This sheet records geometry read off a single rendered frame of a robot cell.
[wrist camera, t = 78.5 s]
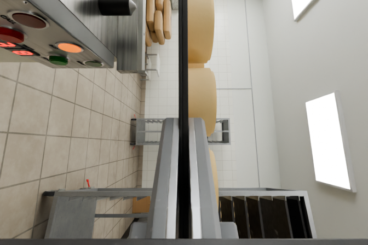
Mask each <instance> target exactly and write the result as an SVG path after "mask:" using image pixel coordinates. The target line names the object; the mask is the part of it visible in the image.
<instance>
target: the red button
mask: <svg viewBox="0 0 368 245"><path fill-rule="evenodd" d="M0 39H1V40H4V41H6V42H11V43H22V42H23V41H24V35H23V34H21V33H19V32H17V31H14V30H10V29H7V28H0Z"/></svg>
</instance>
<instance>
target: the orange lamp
mask: <svg viewBox="0 0 368 245"><path fill-rule="evenodd" d="M58 47H59V48H60V49H62V50H64V51H68V52H72V53H78V52H80V51H81V49H80V48H79V47H77V46H74V45H69V44H60V45H59V46H58Z"/></svg>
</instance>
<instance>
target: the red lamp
mask: <svg viewBox="0 0 368 245"><path fill-rule="evenodd" d="M12 18H13V19H14V20H15V21H16V22H18V23H20V24H22V25H25V26H28V27H32V28H45V27H46V24H45V22H43V21H42V20H40V19H39V18H36V17H34V16H31V15H27V14H13V15H12Z"/></svg>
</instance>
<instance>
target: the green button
mask: <svg viewBox="0 0 368 245"><path fill-rule="evenodd" d="M49 62H50V63H52V64H55V65H62V66H64V65H67V64H68V60H67V59H65V58H63V57H58V56H51V57H49Z"/></svg>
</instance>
